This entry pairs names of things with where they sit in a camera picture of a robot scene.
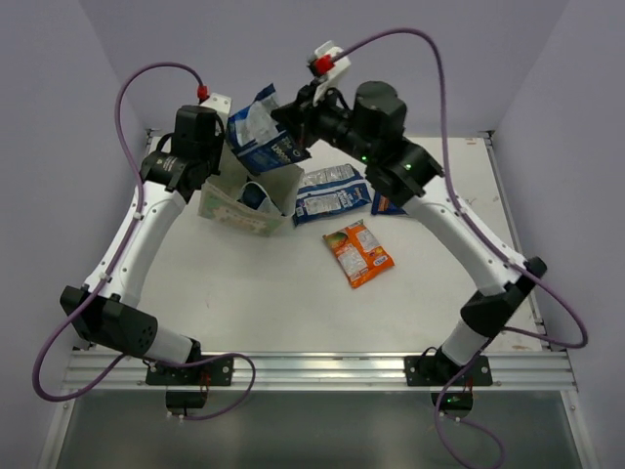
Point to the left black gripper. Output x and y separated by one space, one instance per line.
210 163

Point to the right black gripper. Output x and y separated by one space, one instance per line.
301 119

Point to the blue snack packet large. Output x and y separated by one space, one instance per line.
259 142

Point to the patterned paper bag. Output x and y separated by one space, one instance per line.
219 194

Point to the blue white snack packet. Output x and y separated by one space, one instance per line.
328 192

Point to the dark blue chips packet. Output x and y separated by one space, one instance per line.
380 205

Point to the orange snack packet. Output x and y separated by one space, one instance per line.
359 253

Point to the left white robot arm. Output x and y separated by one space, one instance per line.
104 310

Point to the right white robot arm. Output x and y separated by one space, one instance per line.
372 132

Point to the left black controller box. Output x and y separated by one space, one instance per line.
183 402

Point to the black controller box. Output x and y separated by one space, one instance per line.
456 400
183 402

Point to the right black controller box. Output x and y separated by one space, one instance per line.
456 400

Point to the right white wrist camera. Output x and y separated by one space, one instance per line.
328 66

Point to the left black base bracket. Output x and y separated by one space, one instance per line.
195 369

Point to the black base bracket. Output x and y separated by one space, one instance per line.
431 370
195 369

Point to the aluminium mounting rail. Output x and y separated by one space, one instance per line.
336 372

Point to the right black base bracket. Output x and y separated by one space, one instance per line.
431 370

